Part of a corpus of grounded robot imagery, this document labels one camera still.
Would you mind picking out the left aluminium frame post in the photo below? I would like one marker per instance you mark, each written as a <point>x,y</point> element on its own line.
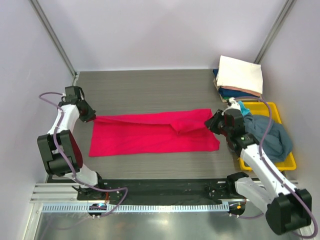
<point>52,35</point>

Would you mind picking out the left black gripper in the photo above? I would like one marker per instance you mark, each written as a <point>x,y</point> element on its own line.
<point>90,115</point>

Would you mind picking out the turquoise t shirt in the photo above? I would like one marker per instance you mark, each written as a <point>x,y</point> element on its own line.
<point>244,110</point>

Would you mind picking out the navy folded t shirt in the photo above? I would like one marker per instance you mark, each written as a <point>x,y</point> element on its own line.
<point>215,73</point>

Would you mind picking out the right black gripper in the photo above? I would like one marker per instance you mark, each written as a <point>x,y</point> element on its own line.
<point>212,122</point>

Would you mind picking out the white folded t shirt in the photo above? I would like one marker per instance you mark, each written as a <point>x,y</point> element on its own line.
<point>239,74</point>

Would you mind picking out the pink t shirt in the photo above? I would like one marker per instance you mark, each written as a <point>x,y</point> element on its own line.
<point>152,133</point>

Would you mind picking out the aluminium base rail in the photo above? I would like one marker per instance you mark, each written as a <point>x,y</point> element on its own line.
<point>57,191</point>

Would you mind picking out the aluminium frame post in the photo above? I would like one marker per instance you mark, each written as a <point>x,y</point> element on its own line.
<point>275,29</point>
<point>52,35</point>

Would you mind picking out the right aluminium frame post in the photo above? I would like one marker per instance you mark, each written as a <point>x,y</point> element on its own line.
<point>275,29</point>

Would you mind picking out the peach folded t shirt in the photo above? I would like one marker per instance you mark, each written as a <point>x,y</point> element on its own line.
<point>225,91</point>

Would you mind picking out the grey blue t shirt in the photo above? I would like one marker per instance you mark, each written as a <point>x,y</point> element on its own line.
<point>277,144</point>

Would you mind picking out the slotted cable duct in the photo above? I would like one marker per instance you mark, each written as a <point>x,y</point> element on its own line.
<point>102,208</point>

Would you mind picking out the yellow plastic bin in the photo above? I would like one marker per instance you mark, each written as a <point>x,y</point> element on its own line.
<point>259,108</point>

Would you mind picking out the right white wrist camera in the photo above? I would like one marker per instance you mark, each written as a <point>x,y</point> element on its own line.
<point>233,104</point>

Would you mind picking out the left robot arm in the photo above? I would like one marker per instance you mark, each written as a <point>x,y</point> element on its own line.
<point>59,151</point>

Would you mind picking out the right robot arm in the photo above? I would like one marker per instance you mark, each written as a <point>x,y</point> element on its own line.
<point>286,208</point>

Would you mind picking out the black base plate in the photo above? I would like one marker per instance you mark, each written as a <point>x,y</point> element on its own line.
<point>163,192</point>

